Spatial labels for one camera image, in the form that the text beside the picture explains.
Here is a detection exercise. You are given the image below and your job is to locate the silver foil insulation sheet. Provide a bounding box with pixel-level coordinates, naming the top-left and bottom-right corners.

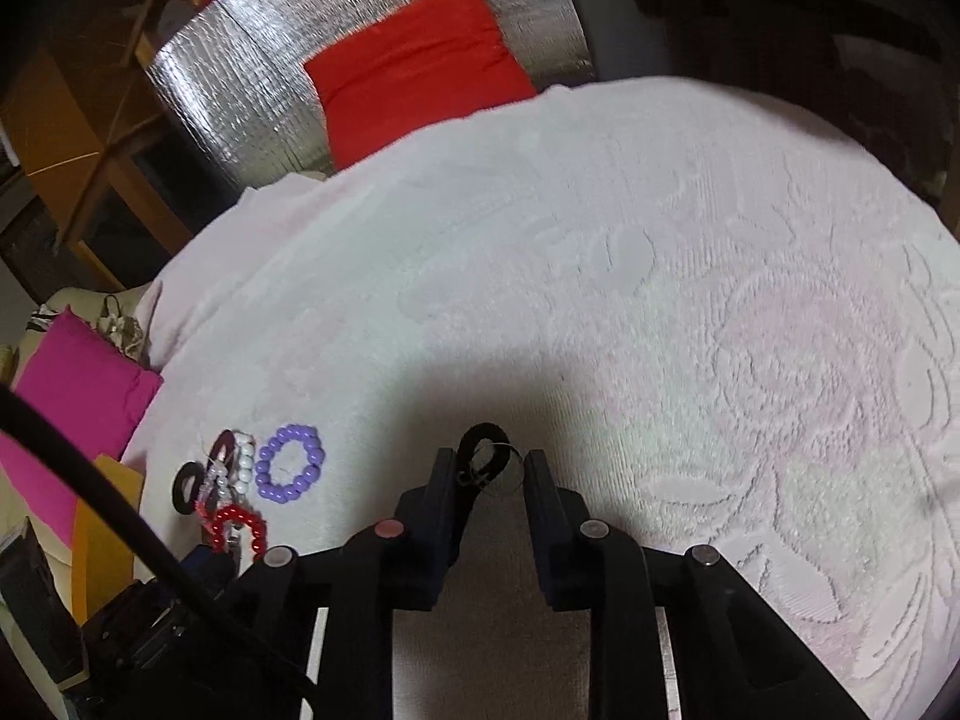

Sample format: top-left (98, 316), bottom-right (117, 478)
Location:
top-left (146, 0), bottom-right (594, 190)

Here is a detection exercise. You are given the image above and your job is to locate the dark red bangle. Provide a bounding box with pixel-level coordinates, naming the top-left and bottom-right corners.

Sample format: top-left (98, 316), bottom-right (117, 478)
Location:
top-left (208, 429), bottom-right (236, 465)

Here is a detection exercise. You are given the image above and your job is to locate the red pillow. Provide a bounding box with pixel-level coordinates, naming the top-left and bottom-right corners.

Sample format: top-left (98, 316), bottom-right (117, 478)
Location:
top-left (304, 0), bottom-right (537, 171)

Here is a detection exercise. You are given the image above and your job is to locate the white pearl bracelet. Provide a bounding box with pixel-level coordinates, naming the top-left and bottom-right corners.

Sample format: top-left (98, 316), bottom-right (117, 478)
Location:
top-left (195, 427), bottom-right (257, 515)

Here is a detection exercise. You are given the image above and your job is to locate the floral patterned cloth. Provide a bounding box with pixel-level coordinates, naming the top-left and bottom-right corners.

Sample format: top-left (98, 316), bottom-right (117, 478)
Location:
top-left (94, 294), bottom-right (146, 362)

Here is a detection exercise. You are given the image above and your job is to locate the orange jewelry box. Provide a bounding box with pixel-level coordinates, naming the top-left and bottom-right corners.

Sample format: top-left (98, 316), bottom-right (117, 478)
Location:
top-left (70, 455), bottom-right (145, 626)

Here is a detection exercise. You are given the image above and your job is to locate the pink embossed bedspread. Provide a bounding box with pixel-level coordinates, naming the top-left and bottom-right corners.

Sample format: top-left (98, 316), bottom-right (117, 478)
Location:
top-left (125, 78), bottom-right (958, 718)

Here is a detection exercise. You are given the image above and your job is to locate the magenta pillow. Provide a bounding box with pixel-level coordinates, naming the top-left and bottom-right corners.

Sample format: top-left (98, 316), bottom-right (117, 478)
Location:
top-left (2, 309), bottom-right (163, 544)

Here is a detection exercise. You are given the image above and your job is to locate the black cable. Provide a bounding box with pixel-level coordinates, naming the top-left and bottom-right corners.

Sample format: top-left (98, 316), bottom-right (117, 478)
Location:
top-left (0, 383), bottom-right (199, 602)

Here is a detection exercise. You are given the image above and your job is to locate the small black ring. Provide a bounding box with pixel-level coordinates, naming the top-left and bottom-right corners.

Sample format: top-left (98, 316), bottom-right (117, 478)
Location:
top-left (455, 421), bottom-right (514, 488)

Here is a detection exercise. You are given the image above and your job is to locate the black ring on bed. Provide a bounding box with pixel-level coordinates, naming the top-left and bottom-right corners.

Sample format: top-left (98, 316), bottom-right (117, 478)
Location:
top-left (170, 460), bottom-right (209, 517)

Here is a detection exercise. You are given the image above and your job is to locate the purple bead bracelet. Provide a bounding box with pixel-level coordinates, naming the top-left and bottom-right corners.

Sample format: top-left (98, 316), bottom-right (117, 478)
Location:
top-left (254, 422), bottom-right (328, 506)

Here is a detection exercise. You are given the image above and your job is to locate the red bead bracelet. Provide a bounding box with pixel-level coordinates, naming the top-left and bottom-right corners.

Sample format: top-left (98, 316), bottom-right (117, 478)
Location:
top-left (203, 503), bottom-right (271, 564)

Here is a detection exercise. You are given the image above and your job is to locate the wooden table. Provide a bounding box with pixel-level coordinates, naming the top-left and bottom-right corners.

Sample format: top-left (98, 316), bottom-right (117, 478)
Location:
top-left (2, 0), bottom-right (223, 288)

